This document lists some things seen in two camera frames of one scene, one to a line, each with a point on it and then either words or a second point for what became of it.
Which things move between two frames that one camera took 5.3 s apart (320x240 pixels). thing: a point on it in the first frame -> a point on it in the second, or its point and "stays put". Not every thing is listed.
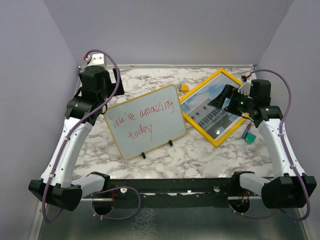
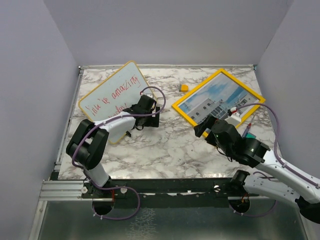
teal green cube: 250,138 stays put
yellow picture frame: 226,134 stays put
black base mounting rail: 173,193 stays put
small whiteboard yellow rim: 147,121 -> 122,92
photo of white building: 215,120 stays put
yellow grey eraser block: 183,88 stays put
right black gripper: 230,92 -> 200,128
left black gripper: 119,90 -> 153,121
